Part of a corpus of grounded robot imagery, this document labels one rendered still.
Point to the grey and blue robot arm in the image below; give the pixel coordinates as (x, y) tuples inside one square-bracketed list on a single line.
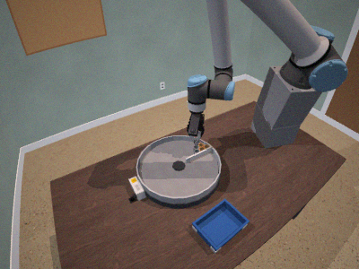
[(313, 63)]

